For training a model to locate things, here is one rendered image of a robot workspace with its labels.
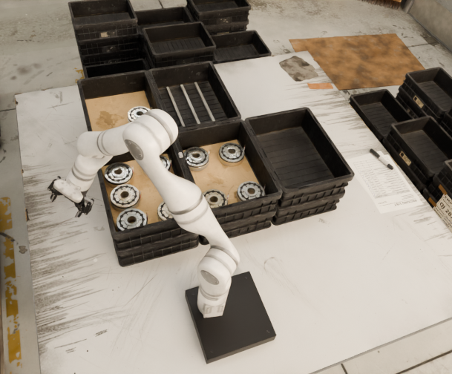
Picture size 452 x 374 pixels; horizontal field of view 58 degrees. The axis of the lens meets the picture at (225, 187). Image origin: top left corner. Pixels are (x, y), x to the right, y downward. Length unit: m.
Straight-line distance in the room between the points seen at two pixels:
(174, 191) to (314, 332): 0.77
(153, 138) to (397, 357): 1.83
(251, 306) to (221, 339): 0.15
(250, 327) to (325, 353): 0.26
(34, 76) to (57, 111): 1.46
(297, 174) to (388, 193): 0.46
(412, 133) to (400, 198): 0.92
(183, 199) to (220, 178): 0.64
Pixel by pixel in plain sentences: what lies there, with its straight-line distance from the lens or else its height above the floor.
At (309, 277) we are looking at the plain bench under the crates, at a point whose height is 0.70.
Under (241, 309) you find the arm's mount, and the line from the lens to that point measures 1.41.
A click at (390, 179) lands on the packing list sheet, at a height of 0.70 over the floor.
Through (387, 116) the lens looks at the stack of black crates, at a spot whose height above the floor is 0.27.
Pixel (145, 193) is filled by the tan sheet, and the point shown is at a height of 0.83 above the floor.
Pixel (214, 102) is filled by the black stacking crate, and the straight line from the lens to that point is 1.90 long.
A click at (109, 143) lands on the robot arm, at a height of 1.30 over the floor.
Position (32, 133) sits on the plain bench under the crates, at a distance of 2.02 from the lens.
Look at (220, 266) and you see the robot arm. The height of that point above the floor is 1.08.
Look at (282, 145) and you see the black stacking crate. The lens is 1.75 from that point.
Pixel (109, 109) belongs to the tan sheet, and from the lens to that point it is 1.87.
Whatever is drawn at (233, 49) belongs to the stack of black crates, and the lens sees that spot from 3.06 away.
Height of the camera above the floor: 2.06
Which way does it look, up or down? 52 degrees down
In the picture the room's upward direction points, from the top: 8 degrees clockwise
